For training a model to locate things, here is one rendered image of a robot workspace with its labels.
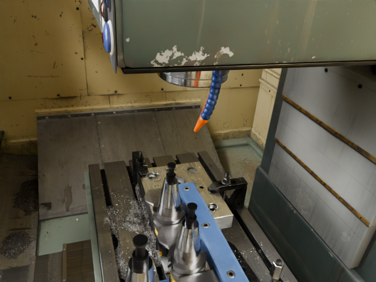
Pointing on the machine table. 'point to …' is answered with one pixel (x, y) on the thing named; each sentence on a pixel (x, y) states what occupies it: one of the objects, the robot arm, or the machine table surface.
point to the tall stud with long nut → (276, 269)
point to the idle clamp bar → (244, 264)
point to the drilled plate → (223, 220)
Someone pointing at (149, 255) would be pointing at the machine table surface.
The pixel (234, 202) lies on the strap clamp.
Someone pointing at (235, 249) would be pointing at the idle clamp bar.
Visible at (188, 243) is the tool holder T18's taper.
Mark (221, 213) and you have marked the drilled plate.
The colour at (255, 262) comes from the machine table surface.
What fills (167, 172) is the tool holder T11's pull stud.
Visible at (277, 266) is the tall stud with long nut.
